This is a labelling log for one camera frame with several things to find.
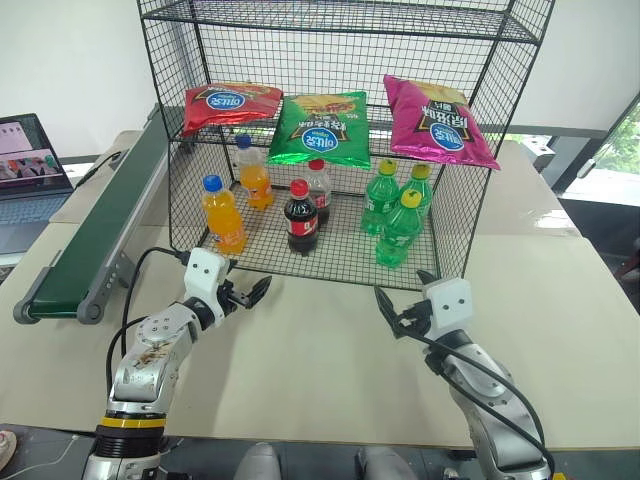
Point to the grey rounded shape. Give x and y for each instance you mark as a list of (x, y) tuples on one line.
[(260, 462), (380, 462)]

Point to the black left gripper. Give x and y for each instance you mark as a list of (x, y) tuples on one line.
[(232, 297)]

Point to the orange soda bottle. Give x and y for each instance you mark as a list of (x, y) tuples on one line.
[(255, 180), (225, 220)]

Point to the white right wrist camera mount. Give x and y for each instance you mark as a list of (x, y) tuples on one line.
[(450, 305)]

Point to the open laptop computer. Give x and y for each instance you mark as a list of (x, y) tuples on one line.
[(25, 200)]

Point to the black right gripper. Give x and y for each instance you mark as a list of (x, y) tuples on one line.
[(417, 320)]

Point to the red chips bag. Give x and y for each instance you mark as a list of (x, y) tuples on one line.
[(225, 102)]

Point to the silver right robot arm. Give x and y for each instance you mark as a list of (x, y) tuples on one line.
[(485, 390)]

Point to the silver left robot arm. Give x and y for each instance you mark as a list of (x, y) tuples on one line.
[(145, 360)]

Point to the green chips bag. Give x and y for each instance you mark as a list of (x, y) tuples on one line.
[(320, 135)]

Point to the green conveyor belt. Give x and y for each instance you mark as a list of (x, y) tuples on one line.
[(100, 220)]

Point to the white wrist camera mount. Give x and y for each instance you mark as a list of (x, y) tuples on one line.
[(450, 305), (202, 275)]

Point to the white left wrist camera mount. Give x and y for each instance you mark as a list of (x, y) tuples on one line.
[(202, 275)]

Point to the black window frame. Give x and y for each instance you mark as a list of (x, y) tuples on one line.
[(595, 150)]

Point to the green soda bottle yellow cap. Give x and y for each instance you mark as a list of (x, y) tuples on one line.
[(422, 186), (377, 200), (397, 235)]

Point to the pink chips bag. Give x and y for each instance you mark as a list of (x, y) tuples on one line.
[(440, 125)]

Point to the white and red shoe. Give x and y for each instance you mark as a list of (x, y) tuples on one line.
[(6, 445)]

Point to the cola bottle red cap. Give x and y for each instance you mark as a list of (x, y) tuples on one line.
[(322, 192), (301, 220)]

